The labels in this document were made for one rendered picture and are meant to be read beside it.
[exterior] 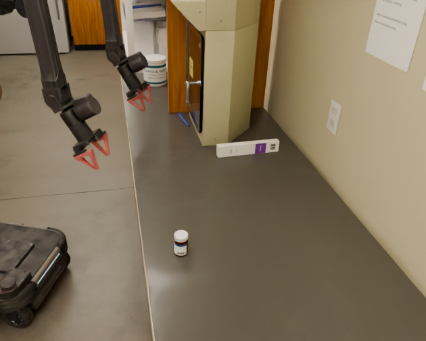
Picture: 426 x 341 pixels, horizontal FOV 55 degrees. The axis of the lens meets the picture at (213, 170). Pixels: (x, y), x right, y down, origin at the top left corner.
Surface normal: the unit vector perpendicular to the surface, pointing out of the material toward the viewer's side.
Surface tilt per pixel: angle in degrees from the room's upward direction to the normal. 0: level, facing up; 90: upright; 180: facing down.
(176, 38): 90
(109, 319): 0
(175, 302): 0
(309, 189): 0
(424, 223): 90
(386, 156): 90
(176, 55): 90
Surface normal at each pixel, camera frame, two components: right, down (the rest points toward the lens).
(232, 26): 0.22, 0.51
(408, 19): -0.97, 0.09
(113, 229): 0.04, -0.85
